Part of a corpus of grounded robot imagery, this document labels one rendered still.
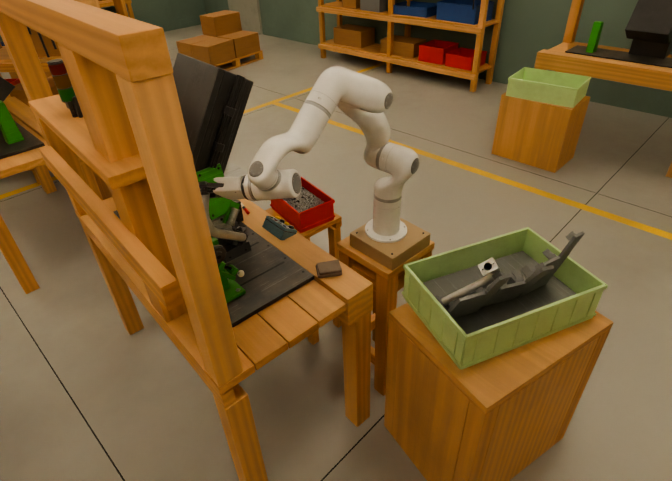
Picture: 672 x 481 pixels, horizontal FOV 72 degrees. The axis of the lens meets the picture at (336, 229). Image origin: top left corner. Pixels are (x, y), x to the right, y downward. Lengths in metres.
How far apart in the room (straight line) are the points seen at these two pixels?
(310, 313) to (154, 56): 1.08
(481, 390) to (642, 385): 1.48
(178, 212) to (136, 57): 0.36
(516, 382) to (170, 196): 1.25
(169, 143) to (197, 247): 0.29
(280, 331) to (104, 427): 1.35
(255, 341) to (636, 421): 1.95
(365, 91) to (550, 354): 1.12
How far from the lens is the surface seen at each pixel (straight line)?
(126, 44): 1.02
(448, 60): 6.98
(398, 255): 1.96
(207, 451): 2.53
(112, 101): 1.45
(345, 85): 1.46
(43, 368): 3.25
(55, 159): 2.34
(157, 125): 1.07
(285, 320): 1.74
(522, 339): 1.82
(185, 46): 8.36
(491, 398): 1.68
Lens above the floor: 2.12
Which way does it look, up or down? 35 degrees down
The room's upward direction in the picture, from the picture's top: 2 degrees counter-clockwise
